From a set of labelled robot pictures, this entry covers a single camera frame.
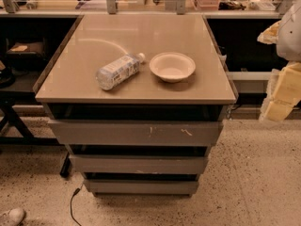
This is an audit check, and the grey drawer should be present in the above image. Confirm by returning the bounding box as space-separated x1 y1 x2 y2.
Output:
70 154 208 174
84 180 198 195
49 120 223 146

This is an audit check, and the white shoe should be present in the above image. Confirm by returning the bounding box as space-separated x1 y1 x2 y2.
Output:
0 208 25 226

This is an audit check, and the grey top drawer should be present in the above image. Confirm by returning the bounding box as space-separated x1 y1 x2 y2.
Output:
49 120 223 146

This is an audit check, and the grey bottom drawer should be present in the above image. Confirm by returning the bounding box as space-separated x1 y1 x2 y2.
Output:
84 180 198 195

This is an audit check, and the clear plastic water bottle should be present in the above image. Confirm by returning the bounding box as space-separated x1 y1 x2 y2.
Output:
96 53 145 90

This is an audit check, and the dark box under bench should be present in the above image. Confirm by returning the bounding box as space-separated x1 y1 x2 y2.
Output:
5 40 47 71

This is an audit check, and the black floor cable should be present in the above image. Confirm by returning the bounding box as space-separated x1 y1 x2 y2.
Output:
69 186 84 226

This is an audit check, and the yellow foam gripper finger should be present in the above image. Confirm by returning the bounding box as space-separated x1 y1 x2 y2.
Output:
260 61 301 121

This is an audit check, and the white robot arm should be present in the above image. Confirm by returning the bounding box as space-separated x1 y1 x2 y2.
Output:
257 0 301 121

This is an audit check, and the black table leg frame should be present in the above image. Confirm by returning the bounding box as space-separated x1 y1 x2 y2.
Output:
0 94 72 178

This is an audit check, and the grey drawer cabinet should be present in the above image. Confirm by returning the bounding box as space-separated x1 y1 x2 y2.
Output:
35 14 237 195

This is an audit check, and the white paper bowl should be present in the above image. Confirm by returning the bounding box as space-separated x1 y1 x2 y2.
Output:
150 52 196 83

